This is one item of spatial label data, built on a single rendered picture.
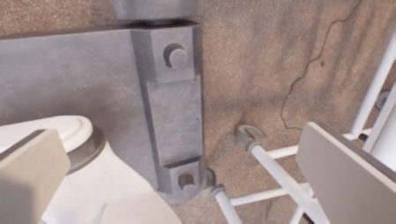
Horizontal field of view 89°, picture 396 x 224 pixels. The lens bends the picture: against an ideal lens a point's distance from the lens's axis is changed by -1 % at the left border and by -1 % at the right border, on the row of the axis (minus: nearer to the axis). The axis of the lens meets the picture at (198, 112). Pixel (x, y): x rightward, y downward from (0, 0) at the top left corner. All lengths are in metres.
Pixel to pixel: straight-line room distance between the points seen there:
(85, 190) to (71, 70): 0.25
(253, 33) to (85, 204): 0.66
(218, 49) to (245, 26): 0.12
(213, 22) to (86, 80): 0.40
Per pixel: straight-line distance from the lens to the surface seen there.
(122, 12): 0.47
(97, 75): 0.48
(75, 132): 0.38
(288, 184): 0.64
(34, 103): 0.52
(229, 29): 0.71
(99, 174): 0.35
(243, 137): 0.78
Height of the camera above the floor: 0.62
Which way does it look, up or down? 56 degrees down
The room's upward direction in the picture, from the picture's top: 143 degrees clockwise
